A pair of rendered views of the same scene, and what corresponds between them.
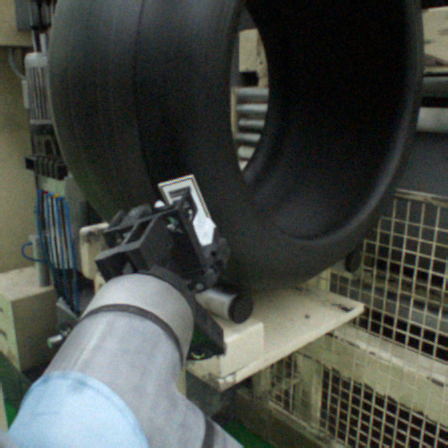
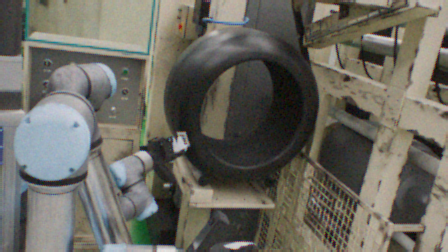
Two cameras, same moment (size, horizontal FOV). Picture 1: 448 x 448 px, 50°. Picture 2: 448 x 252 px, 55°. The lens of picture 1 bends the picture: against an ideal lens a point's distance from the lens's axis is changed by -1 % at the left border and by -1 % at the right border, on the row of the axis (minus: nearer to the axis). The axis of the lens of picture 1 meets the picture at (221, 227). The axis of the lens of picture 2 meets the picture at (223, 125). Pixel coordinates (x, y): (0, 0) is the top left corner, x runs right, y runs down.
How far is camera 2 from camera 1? 1.12 m
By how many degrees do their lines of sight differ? 22
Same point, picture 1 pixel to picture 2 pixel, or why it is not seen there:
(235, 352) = (197, 195)
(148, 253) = (149, 148)
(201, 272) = (165, 157)
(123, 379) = (127, 165)
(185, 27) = (189, 91)
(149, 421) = (128, 172)
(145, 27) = (180, 88)
